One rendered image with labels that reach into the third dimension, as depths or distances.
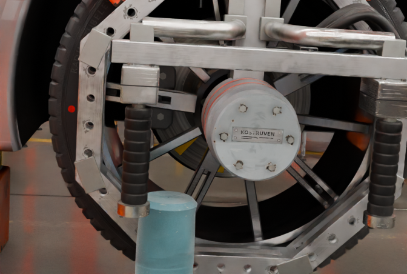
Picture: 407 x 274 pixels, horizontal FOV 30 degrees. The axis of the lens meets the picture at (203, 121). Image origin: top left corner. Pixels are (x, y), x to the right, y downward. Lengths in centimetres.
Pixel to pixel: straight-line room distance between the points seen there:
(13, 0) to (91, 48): 23
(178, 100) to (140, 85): 34
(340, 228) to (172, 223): 31
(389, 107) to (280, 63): 16
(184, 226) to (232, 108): 19
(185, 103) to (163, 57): 32
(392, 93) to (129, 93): 35
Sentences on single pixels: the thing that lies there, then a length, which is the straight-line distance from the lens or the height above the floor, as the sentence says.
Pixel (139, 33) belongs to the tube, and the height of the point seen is 99.
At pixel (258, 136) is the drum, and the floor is 85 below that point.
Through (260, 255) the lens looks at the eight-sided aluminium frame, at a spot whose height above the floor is 62.
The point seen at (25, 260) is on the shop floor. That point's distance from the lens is 302.
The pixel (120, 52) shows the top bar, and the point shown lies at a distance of 102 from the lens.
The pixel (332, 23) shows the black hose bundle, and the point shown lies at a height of 102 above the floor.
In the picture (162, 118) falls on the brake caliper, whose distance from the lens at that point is 145.
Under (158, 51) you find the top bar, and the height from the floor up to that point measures 97.
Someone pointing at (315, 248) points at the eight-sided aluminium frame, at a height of 64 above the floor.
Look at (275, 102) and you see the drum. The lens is 108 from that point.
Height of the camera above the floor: 105
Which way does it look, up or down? 10 degrees down
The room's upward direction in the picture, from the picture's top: 4 degrees clockwise
